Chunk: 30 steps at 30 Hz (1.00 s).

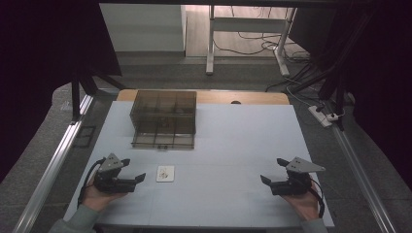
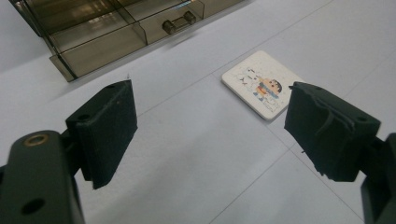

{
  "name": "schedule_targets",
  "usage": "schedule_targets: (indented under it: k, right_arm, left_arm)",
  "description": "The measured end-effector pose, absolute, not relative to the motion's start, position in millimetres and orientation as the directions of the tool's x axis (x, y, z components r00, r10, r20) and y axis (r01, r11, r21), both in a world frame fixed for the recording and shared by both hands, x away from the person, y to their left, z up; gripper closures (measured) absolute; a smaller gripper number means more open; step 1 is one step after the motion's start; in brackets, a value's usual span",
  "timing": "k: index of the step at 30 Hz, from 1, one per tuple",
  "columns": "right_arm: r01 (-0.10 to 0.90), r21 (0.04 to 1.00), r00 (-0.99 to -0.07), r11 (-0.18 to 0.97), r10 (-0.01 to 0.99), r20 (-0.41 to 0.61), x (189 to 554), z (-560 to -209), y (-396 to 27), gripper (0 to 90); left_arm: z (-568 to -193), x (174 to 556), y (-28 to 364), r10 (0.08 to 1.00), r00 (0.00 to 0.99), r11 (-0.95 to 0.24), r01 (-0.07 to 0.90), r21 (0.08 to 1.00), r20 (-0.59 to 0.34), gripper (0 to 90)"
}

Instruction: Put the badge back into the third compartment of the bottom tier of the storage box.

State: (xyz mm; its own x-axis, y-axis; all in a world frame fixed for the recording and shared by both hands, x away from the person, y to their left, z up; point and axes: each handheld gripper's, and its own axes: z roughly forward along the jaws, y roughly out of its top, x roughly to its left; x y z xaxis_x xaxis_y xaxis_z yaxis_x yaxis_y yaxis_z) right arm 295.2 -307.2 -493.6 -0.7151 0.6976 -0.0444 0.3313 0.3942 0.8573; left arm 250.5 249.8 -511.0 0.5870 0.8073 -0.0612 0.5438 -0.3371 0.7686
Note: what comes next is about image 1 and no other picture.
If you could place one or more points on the person's left hand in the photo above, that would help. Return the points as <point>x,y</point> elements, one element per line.
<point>97,197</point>

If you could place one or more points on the smoky transparent drawer cabinet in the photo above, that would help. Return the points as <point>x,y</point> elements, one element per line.
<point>165,110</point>

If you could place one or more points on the white desk frame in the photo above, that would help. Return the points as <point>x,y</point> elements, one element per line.
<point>212,48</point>

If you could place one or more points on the person's right hand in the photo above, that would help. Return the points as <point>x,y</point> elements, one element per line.
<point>302,205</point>

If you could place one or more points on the aluminium rail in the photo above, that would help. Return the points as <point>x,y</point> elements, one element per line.
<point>359,174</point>
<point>48,174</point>

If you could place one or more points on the small white card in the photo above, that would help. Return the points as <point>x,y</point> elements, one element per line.
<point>165,173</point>

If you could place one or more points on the black metal stand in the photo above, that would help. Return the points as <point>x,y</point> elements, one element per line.
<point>76,100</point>
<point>336,93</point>

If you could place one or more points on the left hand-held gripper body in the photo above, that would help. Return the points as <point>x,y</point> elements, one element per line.
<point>111,181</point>

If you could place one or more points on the smoky transparent open drawer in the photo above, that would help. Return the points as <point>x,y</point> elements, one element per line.
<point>162,140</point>

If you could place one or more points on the white power strip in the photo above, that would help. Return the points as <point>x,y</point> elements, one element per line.
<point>320,116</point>

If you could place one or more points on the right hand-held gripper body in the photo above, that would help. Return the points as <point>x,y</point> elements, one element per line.
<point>296,183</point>

